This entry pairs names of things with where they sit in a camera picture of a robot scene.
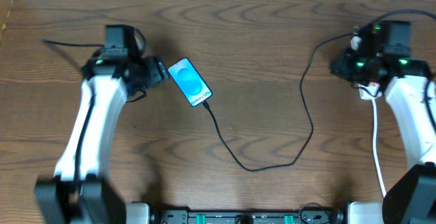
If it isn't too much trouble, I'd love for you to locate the white power strip cord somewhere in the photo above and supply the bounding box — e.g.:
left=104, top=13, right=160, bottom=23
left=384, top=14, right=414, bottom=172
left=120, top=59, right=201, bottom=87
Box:
left=371, top=97, right=388, bottom=198

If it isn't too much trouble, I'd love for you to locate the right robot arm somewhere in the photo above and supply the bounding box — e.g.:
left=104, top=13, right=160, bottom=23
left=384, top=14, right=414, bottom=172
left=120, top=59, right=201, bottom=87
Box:
left=330, top=20, right=435, bottom=223

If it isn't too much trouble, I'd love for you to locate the white power strip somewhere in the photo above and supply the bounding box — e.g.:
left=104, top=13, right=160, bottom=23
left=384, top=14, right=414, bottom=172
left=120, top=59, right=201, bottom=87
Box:
left=350, top=35, right=382, bottom=100

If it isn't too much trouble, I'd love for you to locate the blue Samsung Galaxy smartphone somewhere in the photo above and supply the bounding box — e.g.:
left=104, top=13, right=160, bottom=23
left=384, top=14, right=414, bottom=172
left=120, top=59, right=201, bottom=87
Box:
left=168, top=57, right=213, bottom=107

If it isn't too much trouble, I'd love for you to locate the brown cardboard panel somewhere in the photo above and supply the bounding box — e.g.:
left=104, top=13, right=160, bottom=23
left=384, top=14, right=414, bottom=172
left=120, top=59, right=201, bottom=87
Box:
left=0, top=0, right=14, bottom=39

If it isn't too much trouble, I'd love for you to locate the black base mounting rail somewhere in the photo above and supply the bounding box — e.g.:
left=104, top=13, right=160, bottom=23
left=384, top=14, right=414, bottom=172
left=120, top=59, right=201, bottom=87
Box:
left=149, top=208, right=346, bottom=224

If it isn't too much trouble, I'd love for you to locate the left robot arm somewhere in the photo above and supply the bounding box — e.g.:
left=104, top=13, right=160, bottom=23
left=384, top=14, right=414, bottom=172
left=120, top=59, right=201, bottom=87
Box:
left=35, top=25, right=169, bottom=223

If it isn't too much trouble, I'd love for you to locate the black USB charging cable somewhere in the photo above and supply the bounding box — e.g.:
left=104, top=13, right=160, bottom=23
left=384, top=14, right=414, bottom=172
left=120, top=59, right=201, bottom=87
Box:
left=202, top=32, right=355, bottom=173

